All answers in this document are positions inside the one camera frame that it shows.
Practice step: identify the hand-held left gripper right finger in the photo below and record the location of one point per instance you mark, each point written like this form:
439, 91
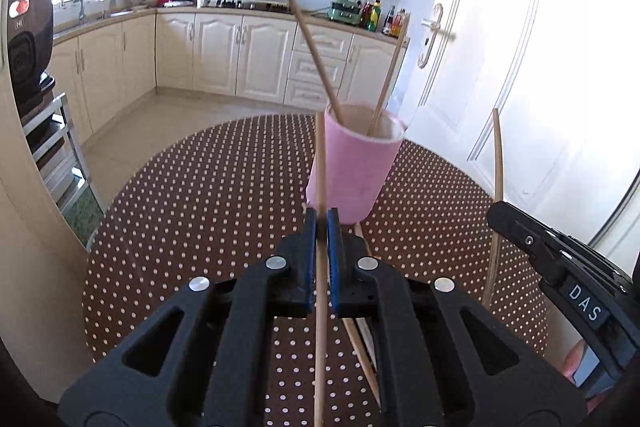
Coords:
334, 252

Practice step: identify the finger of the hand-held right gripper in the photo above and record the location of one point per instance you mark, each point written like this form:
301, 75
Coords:
520, 232

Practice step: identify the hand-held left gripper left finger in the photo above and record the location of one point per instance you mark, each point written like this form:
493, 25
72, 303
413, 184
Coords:
311, 247

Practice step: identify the single wooden chopstick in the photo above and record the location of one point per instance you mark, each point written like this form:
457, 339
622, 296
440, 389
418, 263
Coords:
361, 232
315, 52
387, 77
365, 364
320, 177
498, 157

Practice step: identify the pink cup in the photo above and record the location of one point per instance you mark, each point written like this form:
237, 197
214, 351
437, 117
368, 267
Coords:
350, 177

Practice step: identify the person's right hand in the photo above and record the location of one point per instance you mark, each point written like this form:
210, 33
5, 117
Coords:
577, 359

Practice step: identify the brown polka dot tablecloth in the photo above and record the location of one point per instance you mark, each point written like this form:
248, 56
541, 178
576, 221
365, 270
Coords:
200, 207

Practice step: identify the cream cabinet drawer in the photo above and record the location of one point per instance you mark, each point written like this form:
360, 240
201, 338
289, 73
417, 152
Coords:
335, 41
305, 96
300, 69

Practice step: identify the white door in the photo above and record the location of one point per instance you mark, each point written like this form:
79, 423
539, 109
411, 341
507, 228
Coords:
550, 82

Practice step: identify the cream base cabinets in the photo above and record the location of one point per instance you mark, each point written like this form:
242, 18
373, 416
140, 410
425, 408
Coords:
220, 52

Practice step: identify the green electric cooker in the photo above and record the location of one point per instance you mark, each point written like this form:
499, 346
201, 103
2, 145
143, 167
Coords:
345, 13

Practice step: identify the dark sauce bottle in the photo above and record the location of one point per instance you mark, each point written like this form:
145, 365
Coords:
389, 22

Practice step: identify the orange bottle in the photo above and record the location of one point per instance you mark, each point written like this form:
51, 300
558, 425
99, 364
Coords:
399, 24

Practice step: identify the green bottle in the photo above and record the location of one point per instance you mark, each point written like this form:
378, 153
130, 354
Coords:
375, 16

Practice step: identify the red bottle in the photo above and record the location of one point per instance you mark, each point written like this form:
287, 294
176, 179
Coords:
366, 13

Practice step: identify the gas stove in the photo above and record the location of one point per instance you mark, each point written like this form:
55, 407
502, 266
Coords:
250, 4

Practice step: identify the metal storage rack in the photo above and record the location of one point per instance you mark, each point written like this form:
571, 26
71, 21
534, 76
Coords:
55, 142

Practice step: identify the red dish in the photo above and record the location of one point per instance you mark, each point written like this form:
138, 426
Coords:
167, 1

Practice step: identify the black countertop appliance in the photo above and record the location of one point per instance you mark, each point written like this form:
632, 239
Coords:
30, 42

